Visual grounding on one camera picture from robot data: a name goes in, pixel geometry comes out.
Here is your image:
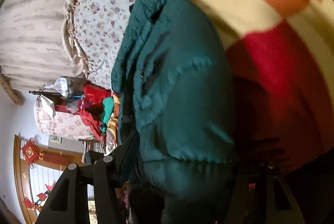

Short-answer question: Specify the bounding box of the dark green quilted jacket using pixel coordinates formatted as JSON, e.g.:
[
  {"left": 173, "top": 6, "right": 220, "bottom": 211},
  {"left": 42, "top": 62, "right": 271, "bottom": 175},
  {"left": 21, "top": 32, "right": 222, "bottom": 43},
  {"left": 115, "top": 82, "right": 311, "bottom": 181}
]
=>
[{"left": 111, "top": 0, "right": 247, "bottom": 223}]

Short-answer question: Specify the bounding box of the red clothes pile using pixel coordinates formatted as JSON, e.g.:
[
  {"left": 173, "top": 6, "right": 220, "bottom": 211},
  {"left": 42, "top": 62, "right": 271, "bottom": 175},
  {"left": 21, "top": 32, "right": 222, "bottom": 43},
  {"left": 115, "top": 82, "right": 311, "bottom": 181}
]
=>
[{"left": 54, "top": 83, "right": 116, "bottom": 141}]

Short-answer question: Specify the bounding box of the wooden framed window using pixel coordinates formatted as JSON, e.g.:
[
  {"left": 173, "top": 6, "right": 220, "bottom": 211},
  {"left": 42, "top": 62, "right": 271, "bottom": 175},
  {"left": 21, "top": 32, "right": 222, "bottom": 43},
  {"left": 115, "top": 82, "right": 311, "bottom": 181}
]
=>
[{"left": 13, "top": 135, "right": 84, "bottom": 223}]

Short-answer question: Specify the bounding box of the red chinese knot ornament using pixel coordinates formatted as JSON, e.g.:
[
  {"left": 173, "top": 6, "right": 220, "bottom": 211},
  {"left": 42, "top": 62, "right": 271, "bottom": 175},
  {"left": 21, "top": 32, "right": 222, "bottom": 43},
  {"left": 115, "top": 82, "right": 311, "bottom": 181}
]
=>
[{"left": 21, "top": 138, "right": 44, "bottom": 169}]

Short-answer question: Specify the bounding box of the teal green garment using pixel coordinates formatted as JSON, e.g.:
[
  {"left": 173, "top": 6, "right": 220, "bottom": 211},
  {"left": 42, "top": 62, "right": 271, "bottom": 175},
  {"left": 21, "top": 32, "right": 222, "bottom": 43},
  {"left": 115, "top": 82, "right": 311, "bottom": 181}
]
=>
[{"left": 100, "top": 97, "right": 114, "bottom": 134}]

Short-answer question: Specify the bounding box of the clear plastic bag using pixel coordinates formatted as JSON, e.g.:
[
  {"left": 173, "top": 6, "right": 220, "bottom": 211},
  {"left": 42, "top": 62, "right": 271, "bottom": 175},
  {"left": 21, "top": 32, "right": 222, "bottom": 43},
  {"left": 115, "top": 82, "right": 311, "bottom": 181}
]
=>
[{"left": 44, "top": 76, "right": 70, "bottom": 97}]

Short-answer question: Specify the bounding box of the floral quilt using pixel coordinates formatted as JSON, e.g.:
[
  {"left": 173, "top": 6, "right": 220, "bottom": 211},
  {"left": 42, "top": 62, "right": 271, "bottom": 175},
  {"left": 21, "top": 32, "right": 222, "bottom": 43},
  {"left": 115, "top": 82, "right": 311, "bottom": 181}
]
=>
[{"left": 74, "top": 0, "right": 135, "bottom": 89}]

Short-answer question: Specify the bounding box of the red orange love blanket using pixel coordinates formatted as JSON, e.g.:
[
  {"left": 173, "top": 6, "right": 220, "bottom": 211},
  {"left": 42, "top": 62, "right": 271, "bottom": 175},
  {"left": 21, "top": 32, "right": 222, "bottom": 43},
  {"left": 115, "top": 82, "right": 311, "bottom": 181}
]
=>
[{"left": 194, "top": 0, "right": 333, "bottom": 173}]

